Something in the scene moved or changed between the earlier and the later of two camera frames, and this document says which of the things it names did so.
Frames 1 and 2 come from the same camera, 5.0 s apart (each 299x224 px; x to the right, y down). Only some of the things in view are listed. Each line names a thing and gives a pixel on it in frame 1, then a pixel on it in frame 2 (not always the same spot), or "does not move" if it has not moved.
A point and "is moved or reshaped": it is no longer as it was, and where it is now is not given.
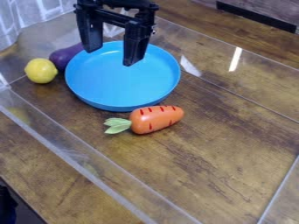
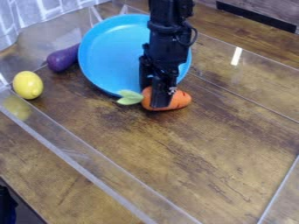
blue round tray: (109, 86) is moved or reshaped
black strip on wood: (257, 17) does not move
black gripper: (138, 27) → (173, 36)
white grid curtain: (21, 13) does not move
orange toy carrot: (148, 119) → (181, 99)
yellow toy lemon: (42, 70) → (27, 85)
